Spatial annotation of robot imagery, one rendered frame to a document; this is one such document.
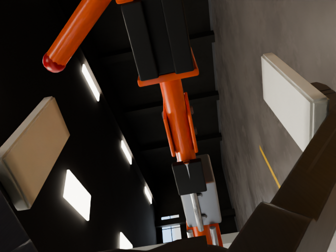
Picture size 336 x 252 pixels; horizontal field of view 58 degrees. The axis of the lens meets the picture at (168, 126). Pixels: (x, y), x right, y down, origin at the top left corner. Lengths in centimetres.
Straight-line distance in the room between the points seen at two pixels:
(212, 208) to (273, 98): 24
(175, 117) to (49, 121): 16
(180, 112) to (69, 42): 13
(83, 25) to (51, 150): 16
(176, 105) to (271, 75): 15
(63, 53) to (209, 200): 24
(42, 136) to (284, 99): 13
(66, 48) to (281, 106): 23
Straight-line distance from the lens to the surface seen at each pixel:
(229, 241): 327
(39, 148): 17
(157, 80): 29
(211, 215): 41
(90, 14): 31
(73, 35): 32
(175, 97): 31
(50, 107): 19
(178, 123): 32
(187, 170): 34
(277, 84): 17
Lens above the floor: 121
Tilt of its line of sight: 5 degrees up
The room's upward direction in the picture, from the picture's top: 100 degrees counter-clockwise
